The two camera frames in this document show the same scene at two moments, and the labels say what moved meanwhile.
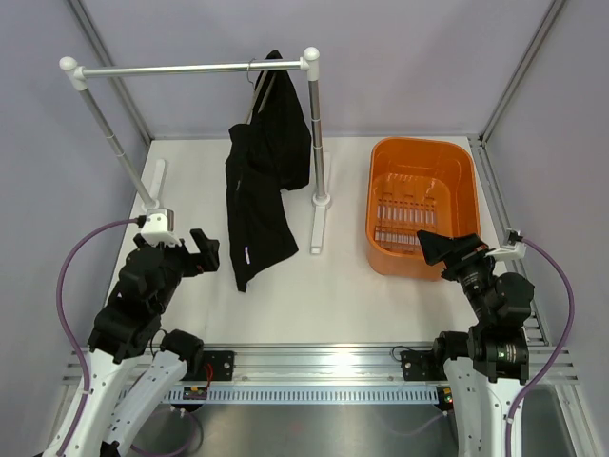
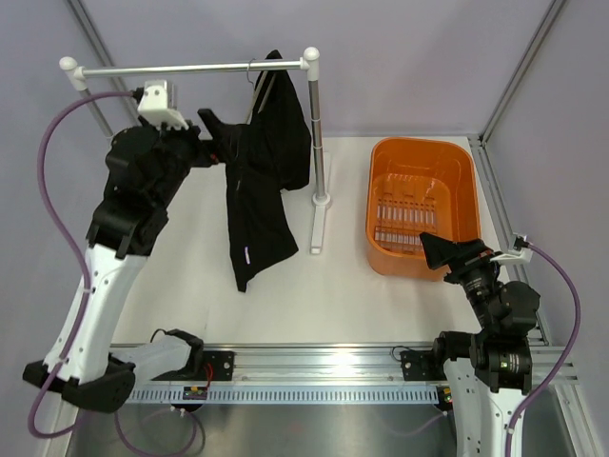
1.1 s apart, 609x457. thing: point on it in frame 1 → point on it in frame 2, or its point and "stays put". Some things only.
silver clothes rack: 149,201 stays put
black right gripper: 457,251 stays put
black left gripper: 206,260 → 209,151
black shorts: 268,153 stays put
